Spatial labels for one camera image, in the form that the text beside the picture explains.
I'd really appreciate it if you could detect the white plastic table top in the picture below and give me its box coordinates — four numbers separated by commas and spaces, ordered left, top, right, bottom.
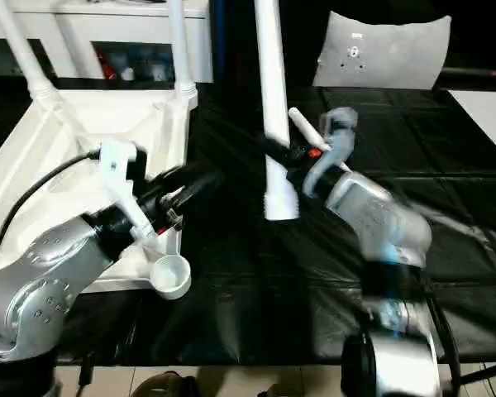
0, 83, 199, 300

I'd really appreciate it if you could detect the black metal table leg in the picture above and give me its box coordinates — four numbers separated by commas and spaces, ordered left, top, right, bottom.
459, 361, 496, 388

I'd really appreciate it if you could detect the white flat board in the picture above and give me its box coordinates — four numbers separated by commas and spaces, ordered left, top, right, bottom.
450, 89, 496, 163

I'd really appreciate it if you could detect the white cabinet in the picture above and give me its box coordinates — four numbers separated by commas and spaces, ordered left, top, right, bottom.
0, 0, 212, 84

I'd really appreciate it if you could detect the black robot foot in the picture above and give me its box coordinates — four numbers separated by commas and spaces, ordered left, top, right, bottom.
131, 372, 201, 397
259, 382, 300, 397

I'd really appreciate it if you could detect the black right robot foot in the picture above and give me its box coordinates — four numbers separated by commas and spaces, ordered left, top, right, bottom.
259, 382, 300, 397

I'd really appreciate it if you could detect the black box with yellow label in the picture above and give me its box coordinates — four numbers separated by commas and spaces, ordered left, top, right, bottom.
210, 0, 331, 88

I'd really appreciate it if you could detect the black left robot foot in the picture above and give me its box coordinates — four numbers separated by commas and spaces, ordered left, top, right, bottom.
131, 372, 201, 397

